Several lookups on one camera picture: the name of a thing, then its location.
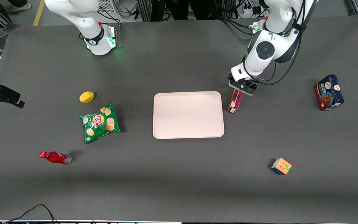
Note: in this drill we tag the white perforated box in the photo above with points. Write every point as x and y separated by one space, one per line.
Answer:
107 5

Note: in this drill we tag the white plastic tray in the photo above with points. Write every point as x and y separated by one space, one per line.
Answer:
188 115

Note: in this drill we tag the yellow lemon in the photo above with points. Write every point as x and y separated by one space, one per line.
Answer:
86 97

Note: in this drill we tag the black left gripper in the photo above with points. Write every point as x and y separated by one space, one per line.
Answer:
229 77

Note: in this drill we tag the multicoloured puzzle cube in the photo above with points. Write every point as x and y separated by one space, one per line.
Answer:
281 166

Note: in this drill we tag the white power strip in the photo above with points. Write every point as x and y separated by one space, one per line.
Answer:
250 11

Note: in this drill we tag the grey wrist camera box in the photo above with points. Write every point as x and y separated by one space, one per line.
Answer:
252 87

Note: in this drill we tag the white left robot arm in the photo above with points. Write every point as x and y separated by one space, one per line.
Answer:
266 49

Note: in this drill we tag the blue chocolate cookie box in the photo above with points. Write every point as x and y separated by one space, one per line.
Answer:
329 93

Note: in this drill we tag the aluminium frame post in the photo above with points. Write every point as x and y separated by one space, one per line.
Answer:
144 9

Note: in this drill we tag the green potato chips bag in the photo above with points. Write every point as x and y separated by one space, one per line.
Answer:
99 123

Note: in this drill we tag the dark clothed person legs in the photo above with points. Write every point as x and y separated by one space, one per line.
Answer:
197 7

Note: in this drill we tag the red tartan cookie box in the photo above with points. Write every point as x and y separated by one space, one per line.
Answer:
235 104

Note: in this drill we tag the red cola bottle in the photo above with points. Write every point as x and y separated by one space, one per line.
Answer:
54 157

